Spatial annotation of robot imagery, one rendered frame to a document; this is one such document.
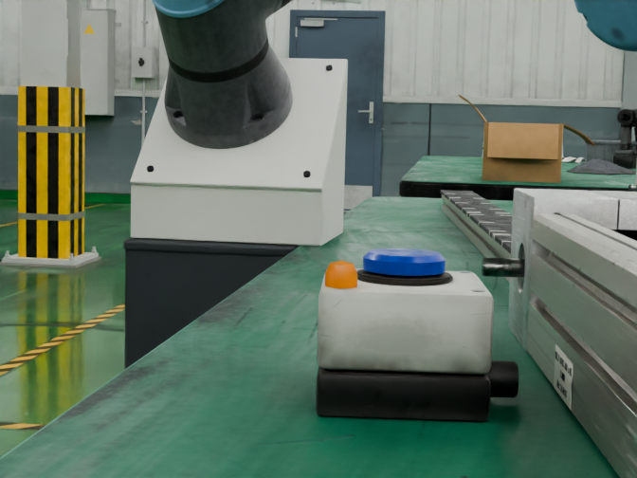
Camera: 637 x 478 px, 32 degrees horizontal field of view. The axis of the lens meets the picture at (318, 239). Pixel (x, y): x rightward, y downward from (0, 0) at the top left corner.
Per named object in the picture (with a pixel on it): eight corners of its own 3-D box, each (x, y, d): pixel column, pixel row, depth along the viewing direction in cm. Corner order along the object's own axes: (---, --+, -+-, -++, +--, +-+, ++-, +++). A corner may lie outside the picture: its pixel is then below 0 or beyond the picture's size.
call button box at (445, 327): (321, 377, 59) (324, 260, 58) (504, 384, 59) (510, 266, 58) (315, 417, 51) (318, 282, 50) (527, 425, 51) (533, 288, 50)
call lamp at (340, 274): (325, 283, 52) (326, 257, 52) (356, 284, 52) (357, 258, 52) (324, 287, 51) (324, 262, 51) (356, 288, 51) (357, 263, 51)
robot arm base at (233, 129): (153, 146, 129) (135, 81, 122) (184, 62, 139) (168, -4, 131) (280, 151, 126) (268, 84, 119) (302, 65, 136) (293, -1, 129)
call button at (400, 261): (362, 284, 56) (363, 245, 56) (441, 286, 56) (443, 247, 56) (362, 296, 52) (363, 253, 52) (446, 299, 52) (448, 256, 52)
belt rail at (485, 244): (441, 210, 182) (442, 192, 181) (465, 211, 182) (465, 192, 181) (527, 303, 86) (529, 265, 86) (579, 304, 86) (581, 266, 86)
